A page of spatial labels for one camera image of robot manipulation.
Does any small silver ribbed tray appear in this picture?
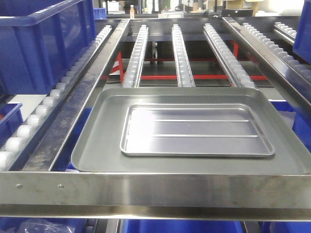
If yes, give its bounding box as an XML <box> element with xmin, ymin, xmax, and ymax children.
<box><xmin>120</xmin><ymin>103</ymin><xmax>275</xmax><ymax>158</ymax></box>

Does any large grey metal tray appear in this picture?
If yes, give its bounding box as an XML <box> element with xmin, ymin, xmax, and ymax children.
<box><xmin>71</xmin><ymin>87</ymin><xmax>311</xmax><ymax>174</ymax></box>

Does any white roller track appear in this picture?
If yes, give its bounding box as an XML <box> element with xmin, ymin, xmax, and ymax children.
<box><xmin>242</xmin><ymin>22</ymin><xmax>311</xmax><ymax>84</ymax></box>
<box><xmin>204</xmin><ymin>23</ymin><xmax>257</xmax><ymax>89</ymax></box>
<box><xmin>172</xmin><ymin>24</ymin><xmax>195</xmax><ymax>87</ymax></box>
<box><xmin>122</xmin><ymin>25</ymin><xmax>149</xmax><ymax>88</ymax></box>
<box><xmin>0</xmin><ymin>25</ymin><xmax>112</xmax><ymax>171</ymax></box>

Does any steel front rack beam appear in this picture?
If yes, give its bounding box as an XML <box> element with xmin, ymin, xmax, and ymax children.
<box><xmin>0</xmin><ymin>171</ymin><xmax>311</xmax><ymax>221</ymax></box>

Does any blue bin below beam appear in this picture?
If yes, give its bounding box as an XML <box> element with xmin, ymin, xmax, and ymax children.
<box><xmin>122</xmin><ymin>219</ymin><xmax>243</xmax><ymax>233</ymax></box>

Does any steel lane divider left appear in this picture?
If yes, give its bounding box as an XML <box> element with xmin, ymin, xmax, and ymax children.
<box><xmin>22</xmin><ymin>19</ymin><xmax>130</xmax><ymax>171</ymax></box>

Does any large blue bin upper left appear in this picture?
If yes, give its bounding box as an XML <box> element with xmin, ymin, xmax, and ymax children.
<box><xmin>0</xmin><ymin>0</ymin><xmax>96</xmax><ymax>95</ymax></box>

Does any small blue bin lower left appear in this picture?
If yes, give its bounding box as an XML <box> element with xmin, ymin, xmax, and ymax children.
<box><xmin>0</xmin><ymin>102</ymin><xmax>23</xmax><ymax>147</ymax></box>

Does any left white roller track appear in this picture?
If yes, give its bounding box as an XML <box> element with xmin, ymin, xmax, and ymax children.
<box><xmin>0</xmin><ymin>25</ymin><xmax>112</xmax><ymax>171</ymax></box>

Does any blue bin right edge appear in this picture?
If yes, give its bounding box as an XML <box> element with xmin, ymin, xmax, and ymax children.
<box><xmin>293</xmin><ymin>0</ymin><xmax>311</xmax><ymax>64</ymax></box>

